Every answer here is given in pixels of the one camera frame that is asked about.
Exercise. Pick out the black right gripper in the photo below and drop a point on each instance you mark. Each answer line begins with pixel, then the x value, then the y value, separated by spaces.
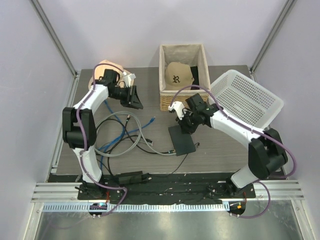
pixel 186 129

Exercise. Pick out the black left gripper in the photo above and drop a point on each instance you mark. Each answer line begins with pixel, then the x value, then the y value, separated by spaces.
pixel 135 102

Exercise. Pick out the dark grey network switch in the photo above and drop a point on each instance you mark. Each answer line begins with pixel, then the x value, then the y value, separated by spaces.
pixel 182 142

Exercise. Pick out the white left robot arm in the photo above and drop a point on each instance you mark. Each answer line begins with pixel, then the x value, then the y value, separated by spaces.
pixel 78 124

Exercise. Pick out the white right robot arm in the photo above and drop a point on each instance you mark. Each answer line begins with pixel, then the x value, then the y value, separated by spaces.
pixel 265 149

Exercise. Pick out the tan baseball cap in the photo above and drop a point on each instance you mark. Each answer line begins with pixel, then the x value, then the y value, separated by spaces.
pixel 177 75

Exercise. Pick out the black cloth in basket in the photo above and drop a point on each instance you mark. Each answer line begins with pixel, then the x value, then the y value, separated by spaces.
pixel 195 75

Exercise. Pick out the white perforated plastic basket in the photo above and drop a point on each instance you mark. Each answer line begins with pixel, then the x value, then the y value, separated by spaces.
pixel 246 99

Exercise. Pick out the beige bucket hat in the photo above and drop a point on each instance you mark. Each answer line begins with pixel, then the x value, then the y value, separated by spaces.
pixel 108 65

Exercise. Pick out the wicker basket with liner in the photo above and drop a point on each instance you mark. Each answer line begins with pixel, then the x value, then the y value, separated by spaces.
pixel 192 55

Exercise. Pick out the black power adapter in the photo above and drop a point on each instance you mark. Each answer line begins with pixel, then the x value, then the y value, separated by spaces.
pixel 135 177

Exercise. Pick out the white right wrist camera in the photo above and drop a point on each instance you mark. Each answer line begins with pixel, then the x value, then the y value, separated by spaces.
pixel 178 108

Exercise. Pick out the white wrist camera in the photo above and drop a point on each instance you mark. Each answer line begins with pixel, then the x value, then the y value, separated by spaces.
pixel 127 79
pixel 178 108

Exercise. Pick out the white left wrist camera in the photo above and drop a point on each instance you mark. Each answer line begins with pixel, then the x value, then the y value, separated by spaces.
pixel 127 79

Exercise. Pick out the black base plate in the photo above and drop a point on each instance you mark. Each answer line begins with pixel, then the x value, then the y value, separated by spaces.
pixel 165 187

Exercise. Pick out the aluminium frame rail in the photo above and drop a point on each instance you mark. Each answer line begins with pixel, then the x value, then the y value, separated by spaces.
pixel 67 197

